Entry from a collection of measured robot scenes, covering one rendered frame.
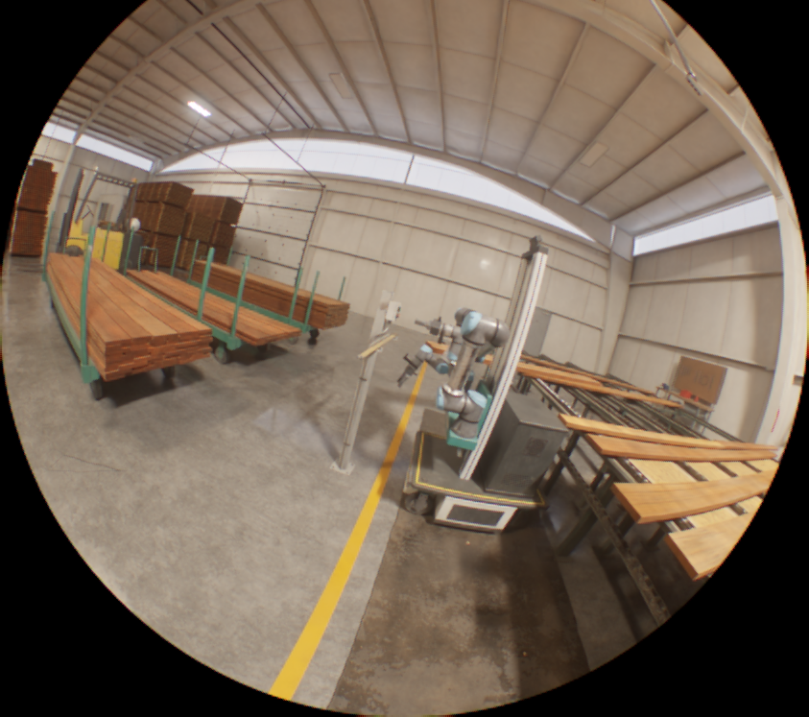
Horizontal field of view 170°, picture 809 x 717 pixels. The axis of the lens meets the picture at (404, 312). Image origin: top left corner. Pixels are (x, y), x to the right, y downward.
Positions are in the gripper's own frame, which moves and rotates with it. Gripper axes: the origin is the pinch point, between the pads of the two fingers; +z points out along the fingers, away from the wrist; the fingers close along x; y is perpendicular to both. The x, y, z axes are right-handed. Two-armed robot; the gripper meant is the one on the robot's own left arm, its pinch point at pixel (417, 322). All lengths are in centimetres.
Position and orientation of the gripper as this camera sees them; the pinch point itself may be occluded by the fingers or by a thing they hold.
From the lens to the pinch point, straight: 161.4
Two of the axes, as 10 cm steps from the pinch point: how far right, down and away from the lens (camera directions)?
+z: -9.5, -2.8, 1.4
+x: -2.3, 3.3, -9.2
